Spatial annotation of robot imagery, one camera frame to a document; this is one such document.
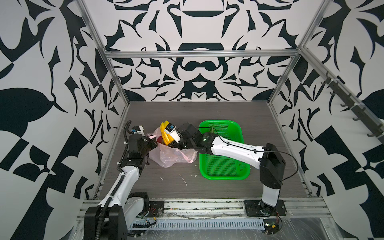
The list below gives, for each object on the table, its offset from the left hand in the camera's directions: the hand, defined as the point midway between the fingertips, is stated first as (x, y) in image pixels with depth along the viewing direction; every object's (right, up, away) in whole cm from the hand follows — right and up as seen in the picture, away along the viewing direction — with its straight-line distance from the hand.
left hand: (155, 133), depth 84 cm
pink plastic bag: (+6, -11, -6) cm, 14 cm away
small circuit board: (+57, -42, -12) cm, 72 cm away
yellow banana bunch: (+8, -1, -9) cm, 12 cm away
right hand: (+9, -4, -6) cm, 12 cm away
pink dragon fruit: (+33, 0, +13) cm, 36 cm away
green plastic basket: (+33, -20, +3) cm, 39 cm away
